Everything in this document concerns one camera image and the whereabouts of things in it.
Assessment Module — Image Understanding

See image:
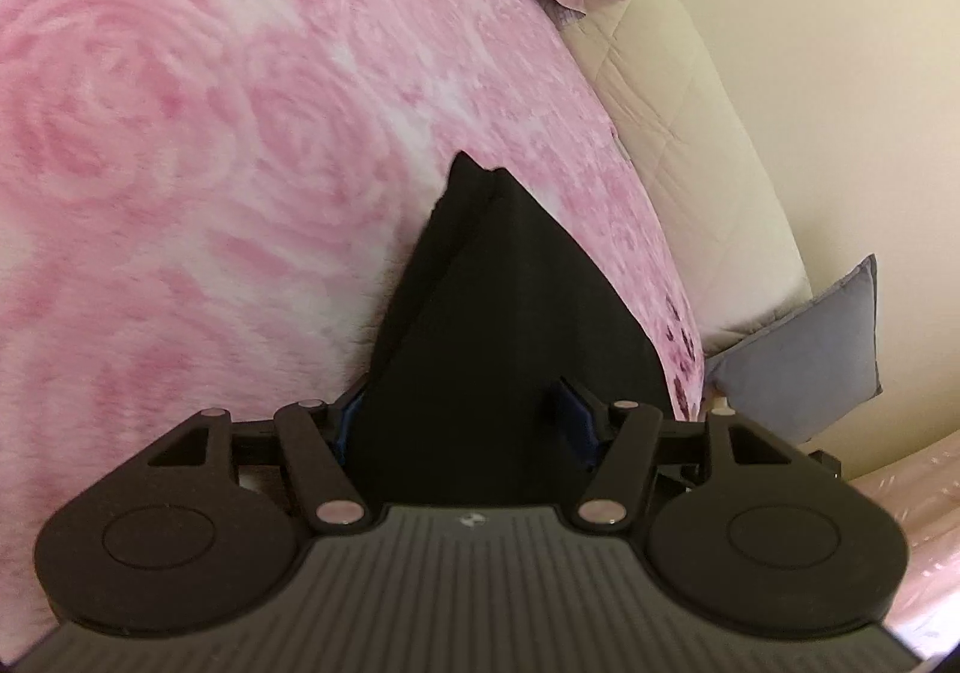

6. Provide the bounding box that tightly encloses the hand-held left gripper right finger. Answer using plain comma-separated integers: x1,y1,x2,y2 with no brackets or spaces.
551,377,807,531

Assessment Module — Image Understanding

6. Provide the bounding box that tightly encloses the grey-blue cushion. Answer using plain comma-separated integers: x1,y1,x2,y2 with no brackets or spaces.
705,254,884,445

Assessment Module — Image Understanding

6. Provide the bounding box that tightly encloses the black garment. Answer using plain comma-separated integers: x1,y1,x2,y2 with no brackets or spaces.
351,150,670,505

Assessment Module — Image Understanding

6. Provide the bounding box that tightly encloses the pink floral blanket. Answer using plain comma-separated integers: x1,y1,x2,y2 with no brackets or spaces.
0,0,706,584

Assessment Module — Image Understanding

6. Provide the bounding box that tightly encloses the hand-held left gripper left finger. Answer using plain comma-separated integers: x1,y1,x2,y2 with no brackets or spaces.
146,392,368,534

